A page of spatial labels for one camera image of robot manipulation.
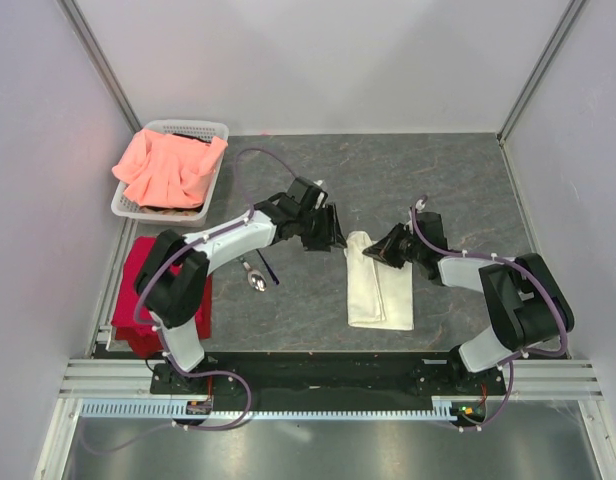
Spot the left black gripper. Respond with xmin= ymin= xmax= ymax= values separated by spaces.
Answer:
xmin=296 ymin=203 xmax=347 ymax=253

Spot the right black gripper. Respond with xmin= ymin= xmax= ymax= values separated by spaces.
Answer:
xmin=363 ymin=222 xmax=424 ymax=269

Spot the white cloth napkin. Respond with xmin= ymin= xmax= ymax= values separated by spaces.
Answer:
xmin=344 ymin=231 xmax=414 ymax=331

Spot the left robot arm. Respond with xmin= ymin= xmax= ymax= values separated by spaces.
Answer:
xmin=134 ymin=177 xmax=346 ymax=393

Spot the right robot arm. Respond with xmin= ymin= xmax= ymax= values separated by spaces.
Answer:
xmin=363 ymin=208 xmax=574 ymax=394

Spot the white plastic basket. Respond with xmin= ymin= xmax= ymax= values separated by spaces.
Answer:
xmin=111 ymin=119 xmax=229 ymax=228

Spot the salmon pink cloth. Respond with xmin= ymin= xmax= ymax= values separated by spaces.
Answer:
xmin=112 ymin=129 xmax=228 ymax=209

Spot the red folded cloth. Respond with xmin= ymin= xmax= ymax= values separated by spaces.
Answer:
xmin=111 ymin=236 xmax=212 ymax=359

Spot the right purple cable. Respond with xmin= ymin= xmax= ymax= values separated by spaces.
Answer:
xmin=410 ymin=197 xmax=572 ymax=361

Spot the purple cable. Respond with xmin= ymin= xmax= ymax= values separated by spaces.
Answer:
xmin=410 ymin=197 xmax=572 ymax=361
xmin=133 ymin=148 xmax=302 ymax=374

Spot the purple handled spoon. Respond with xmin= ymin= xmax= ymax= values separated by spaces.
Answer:
xmin=256 ymin=249 xmax=280 ymax=285

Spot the green handled metal spoon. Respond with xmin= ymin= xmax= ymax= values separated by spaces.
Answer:
xmin=238 ymin=256 xmax=267 ymax=292

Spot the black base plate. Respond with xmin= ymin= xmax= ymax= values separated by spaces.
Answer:
xmin=150 ymin=351 xmax=506 ymax=400

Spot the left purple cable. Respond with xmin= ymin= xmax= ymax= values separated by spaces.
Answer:
xmin=133 ymin=148 xmax=302 ymax=374

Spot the slotted cable duct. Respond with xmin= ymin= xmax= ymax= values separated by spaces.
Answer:
xmin=80 ymin=398 xmax=458 ymax=422

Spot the right aluminium frame post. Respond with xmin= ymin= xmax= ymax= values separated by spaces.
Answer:
xmin=496 ymin=0 xmax=588 ymax=147

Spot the aluminium frame post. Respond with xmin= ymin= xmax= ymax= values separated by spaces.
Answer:
xmin=496 ymin=0 xmax=588 ymax=147
xmin=57 ymin=0 xmax=141 ymax=132

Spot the left aluminium frame post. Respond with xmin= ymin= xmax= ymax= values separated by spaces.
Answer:
xmin=57 ymin=0 xmax=141 ymax=132

